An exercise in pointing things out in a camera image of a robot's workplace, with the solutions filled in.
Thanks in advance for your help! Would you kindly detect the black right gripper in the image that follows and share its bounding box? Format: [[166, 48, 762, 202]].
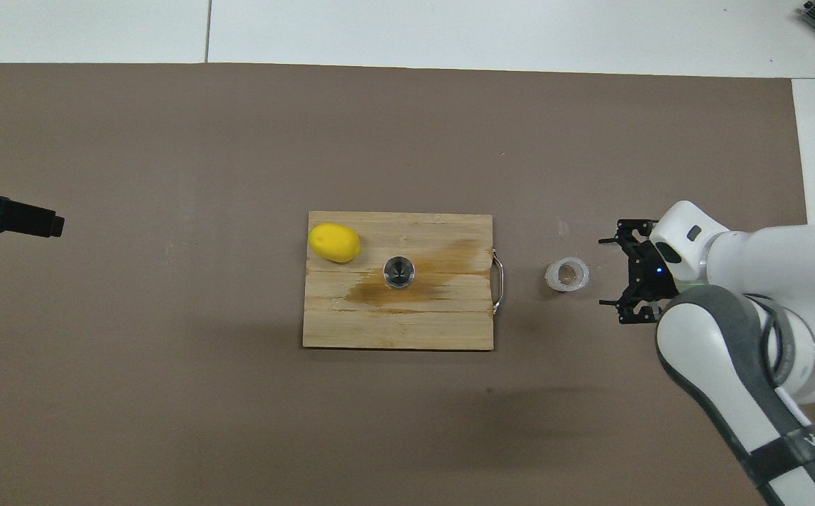
[[599, 219, 675, 325]]

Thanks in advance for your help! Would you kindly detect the small clear plastic cup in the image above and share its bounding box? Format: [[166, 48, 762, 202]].
[[545, 257, 589, 292]]

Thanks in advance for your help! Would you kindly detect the steel double jigger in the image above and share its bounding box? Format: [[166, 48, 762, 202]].
[[383, 256, 417, 290]]

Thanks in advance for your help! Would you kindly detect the wooden cutting board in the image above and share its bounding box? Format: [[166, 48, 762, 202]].
[[302, 211, 505, 351]]

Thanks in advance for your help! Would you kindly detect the brown paper table mat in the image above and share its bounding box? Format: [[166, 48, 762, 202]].
[[0, 62, 815, 506]]

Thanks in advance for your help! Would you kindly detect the yellow lemon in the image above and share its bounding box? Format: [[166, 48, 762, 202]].
[[308, 222, 362, 264]]

